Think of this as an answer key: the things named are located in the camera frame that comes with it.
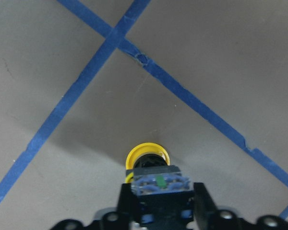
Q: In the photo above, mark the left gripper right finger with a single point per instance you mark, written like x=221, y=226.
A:
x=204, y=206

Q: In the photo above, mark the yellow push button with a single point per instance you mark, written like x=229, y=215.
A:
x=164, y=194

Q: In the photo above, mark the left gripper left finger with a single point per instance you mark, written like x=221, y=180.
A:
x=128, y=209

